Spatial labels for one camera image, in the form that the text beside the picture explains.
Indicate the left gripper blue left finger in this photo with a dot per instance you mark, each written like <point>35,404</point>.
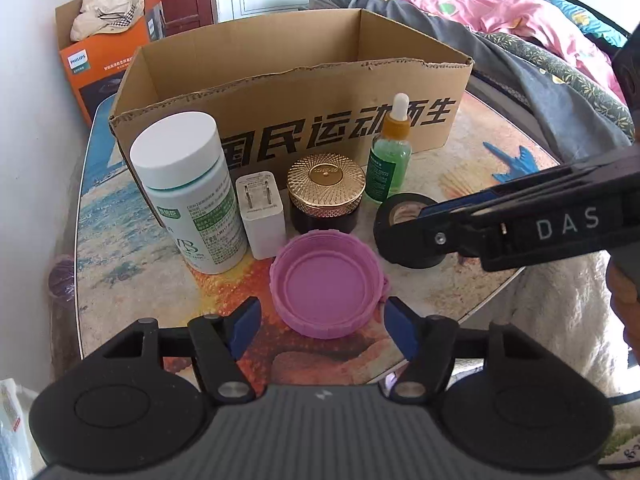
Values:
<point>218,344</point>

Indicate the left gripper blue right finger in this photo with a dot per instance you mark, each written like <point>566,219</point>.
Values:
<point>427,344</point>

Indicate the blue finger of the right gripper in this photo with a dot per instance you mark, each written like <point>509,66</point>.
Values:
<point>449,205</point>

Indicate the green dropper bottle orange collar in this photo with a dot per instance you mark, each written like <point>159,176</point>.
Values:
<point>390,152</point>

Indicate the pink plastic lid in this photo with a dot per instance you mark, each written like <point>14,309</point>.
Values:
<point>326,284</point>

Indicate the gold lid dark jar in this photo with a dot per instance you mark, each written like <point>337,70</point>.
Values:
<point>325,191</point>

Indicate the white supplement bottle green label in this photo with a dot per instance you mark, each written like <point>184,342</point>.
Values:
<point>180,163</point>

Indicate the black electrical tape roll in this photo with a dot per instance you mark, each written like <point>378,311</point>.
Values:
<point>399,244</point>

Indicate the person's right hand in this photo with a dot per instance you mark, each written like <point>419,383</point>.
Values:
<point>625,304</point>

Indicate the grey quilt on bed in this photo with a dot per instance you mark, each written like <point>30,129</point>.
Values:
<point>563,111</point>

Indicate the beach print table mat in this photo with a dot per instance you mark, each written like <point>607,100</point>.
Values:
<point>128,267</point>

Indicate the pink floral blanket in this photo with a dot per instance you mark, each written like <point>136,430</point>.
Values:
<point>537,19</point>

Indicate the large brown cardboard box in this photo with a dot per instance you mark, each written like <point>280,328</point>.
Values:
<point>281,86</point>

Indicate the white plastic bag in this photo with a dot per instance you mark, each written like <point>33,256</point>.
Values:
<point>20,458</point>

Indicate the orange Philips appliance box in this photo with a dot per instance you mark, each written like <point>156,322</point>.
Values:
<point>95,66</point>

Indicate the beige clothes in box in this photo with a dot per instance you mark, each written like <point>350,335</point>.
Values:
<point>105,17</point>

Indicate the white usb wall charger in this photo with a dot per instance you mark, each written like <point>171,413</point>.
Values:
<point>262,213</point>

